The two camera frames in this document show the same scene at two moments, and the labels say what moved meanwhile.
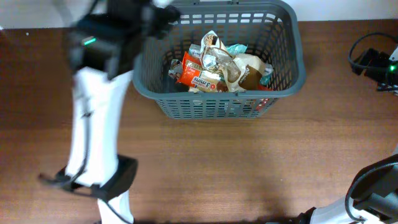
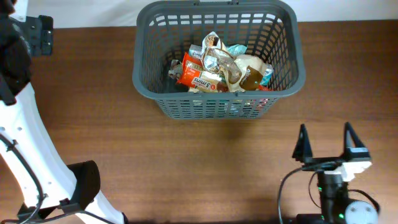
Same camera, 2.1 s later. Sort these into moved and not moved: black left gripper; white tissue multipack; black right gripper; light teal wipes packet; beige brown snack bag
Moved: black right gripper; black left gripper
Not moved: white tissue multipack; light teal wipes packet; beige brown snack bag
